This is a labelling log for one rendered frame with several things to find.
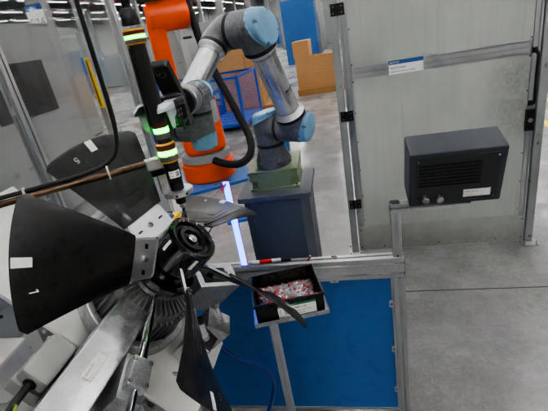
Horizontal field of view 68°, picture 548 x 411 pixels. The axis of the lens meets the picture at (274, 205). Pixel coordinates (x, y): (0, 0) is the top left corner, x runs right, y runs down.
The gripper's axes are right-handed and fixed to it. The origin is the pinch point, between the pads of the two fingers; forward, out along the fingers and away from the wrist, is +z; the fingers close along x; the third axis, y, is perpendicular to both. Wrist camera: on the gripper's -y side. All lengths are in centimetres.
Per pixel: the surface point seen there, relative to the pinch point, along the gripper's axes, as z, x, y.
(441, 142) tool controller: -37, -67, 26
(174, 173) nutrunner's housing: -1.5, -1.2, 15.2
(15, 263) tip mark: 34.4, 11.7, 15.7
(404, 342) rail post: -37, -54, 101
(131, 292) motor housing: 14.0, 8.8, 36.7
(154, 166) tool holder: 0.5, 2.0, 12.6
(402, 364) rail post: -39, -53, 113
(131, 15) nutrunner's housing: -1.7, -1.5, -18.2
